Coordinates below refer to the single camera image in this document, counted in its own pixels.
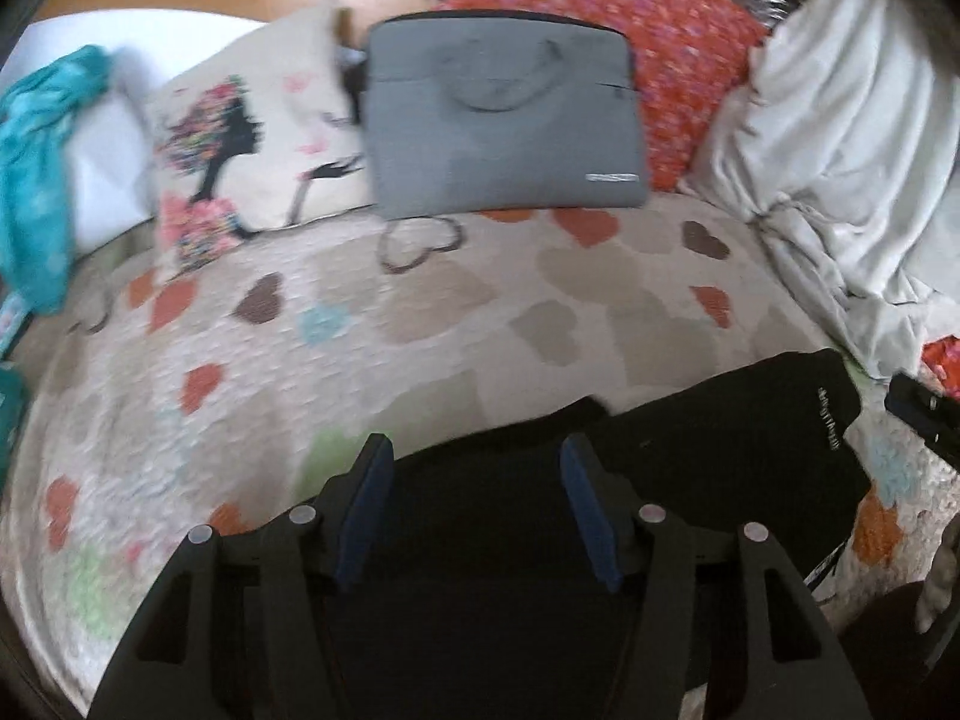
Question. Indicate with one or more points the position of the white crumpled sheet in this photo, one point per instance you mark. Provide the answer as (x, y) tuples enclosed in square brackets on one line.
[(825, 127)]

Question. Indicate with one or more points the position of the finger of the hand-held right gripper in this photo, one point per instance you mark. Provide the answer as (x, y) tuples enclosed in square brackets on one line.
[(919, 409)]

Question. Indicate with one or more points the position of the grey laptop bag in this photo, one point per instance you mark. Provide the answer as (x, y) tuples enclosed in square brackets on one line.
[(510, 150)]

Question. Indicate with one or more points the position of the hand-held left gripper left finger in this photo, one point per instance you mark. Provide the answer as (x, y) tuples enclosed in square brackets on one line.
[(369, 487)]

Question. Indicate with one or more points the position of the heart-printed blanket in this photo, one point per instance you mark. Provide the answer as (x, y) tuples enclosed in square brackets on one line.
[(450, 330)]

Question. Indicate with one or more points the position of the red floral cushion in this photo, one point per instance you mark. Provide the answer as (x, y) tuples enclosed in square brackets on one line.
[(690, 52)]

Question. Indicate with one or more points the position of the teal patterned cloth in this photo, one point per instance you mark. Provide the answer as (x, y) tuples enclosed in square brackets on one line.
[(30, 202)]

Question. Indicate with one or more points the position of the black pants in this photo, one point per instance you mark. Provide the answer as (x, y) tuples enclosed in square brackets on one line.
[(712, 435)]

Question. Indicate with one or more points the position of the white pillow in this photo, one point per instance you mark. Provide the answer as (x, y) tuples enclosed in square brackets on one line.
[(105, 157)]

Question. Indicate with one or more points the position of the cream printed cushion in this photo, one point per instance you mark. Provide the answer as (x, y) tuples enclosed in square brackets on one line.
[(285, 165)]

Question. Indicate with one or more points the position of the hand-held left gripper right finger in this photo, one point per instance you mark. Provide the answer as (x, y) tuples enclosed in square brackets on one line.
[(583, 495)]

